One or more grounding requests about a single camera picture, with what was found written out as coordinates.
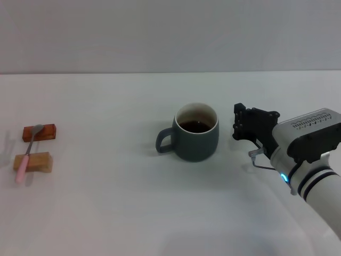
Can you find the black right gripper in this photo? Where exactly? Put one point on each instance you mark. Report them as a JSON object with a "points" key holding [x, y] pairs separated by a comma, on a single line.
{"points": [[262, 128]]}

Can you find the grey ceramic cup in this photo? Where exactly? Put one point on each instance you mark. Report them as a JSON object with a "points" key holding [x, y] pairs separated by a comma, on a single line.
{"points": [[197, 146]]}

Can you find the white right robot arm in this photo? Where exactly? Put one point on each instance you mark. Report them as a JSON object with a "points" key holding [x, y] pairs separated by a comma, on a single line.
{"points": [[319, 192]]}

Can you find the dark coffee liquid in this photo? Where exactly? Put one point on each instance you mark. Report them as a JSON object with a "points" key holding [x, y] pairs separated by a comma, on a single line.
{"points": [[194, 126]]}

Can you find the dark reddish wooden rest block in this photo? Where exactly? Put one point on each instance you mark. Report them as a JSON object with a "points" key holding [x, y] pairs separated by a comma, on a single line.
{"points": [[48, 132]]}

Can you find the light wooden rest block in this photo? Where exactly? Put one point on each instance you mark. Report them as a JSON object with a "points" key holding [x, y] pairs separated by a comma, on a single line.
{"points": [[40, 161]]}

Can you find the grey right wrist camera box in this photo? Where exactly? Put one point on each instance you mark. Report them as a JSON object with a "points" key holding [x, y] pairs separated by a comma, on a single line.
{"points": [[309, 128]]}

